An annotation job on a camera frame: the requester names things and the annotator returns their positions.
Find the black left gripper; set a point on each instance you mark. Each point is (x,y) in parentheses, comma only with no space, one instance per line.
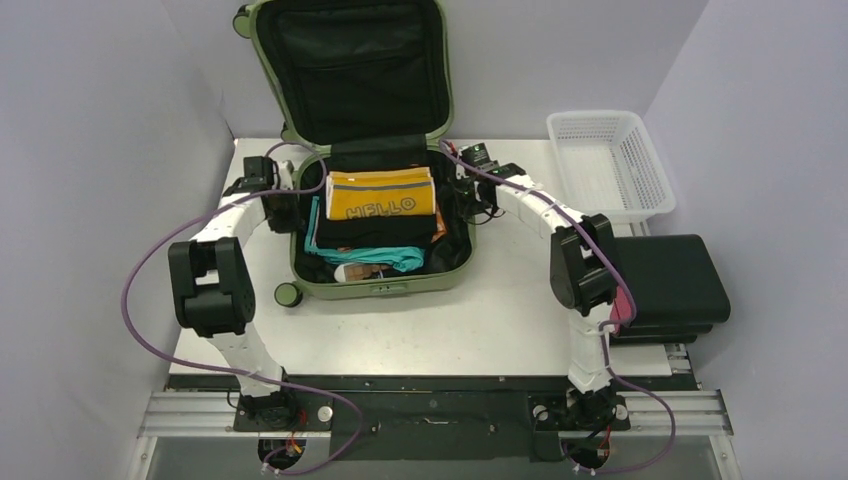
(292,222)

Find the green hard-shell suitcase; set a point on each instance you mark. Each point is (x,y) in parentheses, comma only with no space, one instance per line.
(367,85)

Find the black and pink storage organizer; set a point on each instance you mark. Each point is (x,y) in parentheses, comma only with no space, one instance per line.
(678,292)

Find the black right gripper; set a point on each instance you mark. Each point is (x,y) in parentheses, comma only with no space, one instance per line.
(472,192)

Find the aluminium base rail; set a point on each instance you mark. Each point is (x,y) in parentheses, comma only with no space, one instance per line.
(689,414)

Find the teal garment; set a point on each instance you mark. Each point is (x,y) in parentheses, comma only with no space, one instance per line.
(403,259)

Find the black folded garment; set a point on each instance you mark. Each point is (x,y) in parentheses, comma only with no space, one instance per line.
(375,232)

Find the orange item in suitcase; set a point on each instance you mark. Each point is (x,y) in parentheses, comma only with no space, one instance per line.
(441,228)

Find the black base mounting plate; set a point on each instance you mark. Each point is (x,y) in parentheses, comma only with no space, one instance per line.
(470,418)

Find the yellow folded hello towel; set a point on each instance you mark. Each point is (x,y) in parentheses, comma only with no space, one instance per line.
(392,193)

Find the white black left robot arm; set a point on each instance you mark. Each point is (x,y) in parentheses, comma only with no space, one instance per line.
(214,296)

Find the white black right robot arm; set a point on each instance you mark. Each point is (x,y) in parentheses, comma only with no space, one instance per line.
(582,273)

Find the white brown cosmetic palette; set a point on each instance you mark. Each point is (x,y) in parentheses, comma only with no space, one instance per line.
(352,272)

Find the white perforated plastic basket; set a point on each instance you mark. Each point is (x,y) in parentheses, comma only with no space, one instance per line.
(608,164)

